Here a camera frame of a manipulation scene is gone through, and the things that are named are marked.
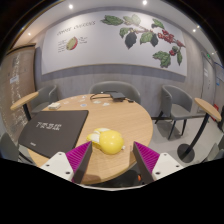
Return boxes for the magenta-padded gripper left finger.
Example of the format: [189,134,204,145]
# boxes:
[39,140,94,185]

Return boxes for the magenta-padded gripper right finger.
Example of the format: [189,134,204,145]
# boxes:
[132,141,185,185]

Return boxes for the yellow computer mouse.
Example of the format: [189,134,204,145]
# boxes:
[86,127,126,156]

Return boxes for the grey armchair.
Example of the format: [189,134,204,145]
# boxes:
[154,84,206,140]
[88,80,142,105]
[29,84,59,116]
[0,132,21,163]

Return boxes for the black box device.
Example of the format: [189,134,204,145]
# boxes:
[109,91,127,102]

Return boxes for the small round wooden side table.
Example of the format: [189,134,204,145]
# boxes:
[9,91,40,123]
[176,97,223,164]

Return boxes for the ceiling spot lights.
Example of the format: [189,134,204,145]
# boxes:
[26,0,202,37]

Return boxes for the black cable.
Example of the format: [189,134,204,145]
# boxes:
[89,92,113,101]

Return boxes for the beige wall notice board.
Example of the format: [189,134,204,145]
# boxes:
[0,44,37,141]

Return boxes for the coffee plant wall mural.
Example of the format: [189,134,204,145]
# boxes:
[41,9,188,77]

